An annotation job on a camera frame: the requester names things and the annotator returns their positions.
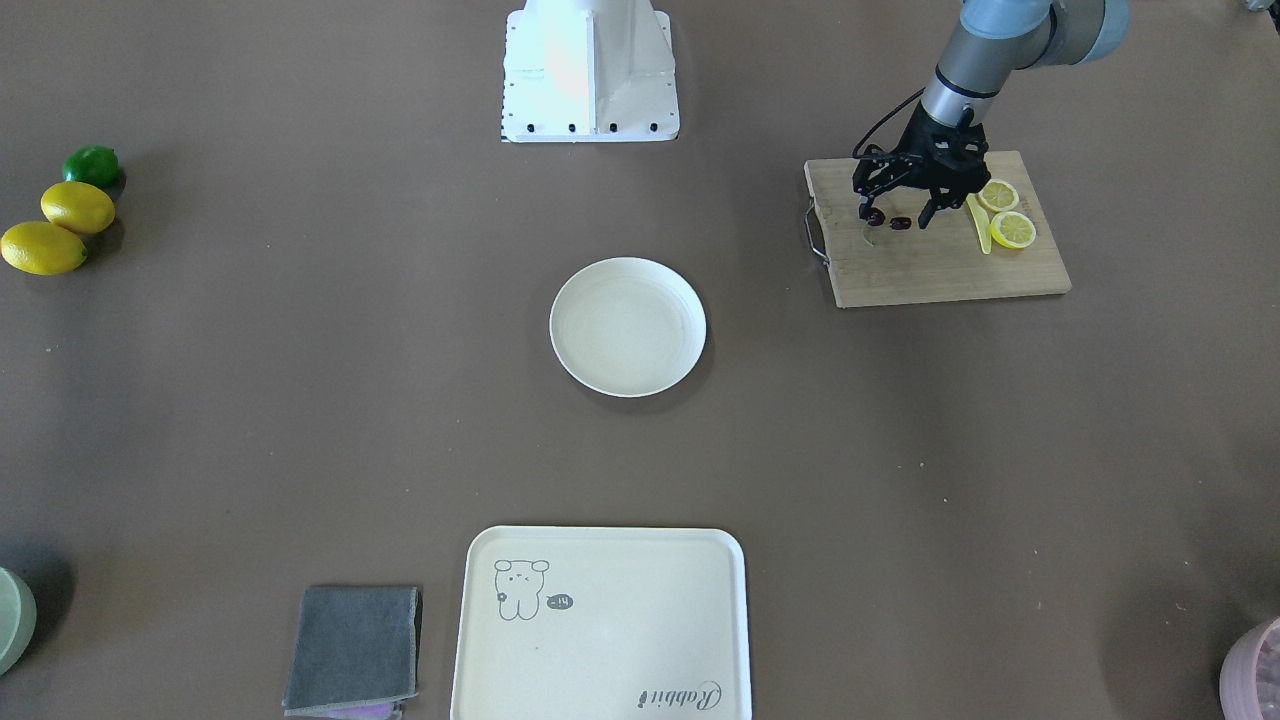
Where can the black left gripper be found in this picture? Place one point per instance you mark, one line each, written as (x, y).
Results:
(921, 140)

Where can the dark red cherry pair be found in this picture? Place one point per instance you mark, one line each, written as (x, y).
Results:
(898, 222)

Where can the cream round plate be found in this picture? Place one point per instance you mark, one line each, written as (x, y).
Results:
(627, 327)

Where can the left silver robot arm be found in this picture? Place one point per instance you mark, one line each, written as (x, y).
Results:
(992, 39)

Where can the cream rabbit tray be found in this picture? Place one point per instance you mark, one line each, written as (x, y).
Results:
(603, 623)

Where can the wooden cutting board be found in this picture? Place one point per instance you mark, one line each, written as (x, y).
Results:
(874, 265)

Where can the yellow plastic knife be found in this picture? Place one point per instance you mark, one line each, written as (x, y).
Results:
(980, 218)

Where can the lemon slice upper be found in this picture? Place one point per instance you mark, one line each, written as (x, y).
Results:
(998, 195)

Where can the pink bowl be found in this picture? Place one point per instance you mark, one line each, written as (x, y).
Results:
(1249, 678)

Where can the grey folded cloth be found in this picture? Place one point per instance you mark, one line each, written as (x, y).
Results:
(355, 652)

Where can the green lime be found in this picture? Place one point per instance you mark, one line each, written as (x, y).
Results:
(92, 164)

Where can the yellow lemon near lime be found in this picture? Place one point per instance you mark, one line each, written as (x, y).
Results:
(79, 207)

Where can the yellow lemon far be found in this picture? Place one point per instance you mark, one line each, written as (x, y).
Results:
(43, 248)

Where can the mint green bowl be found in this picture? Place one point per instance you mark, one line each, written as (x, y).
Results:
(18, 618)

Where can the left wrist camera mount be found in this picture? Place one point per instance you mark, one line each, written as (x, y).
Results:
(880, 171)

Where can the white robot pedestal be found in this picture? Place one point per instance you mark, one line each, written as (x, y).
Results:
(589, 72)

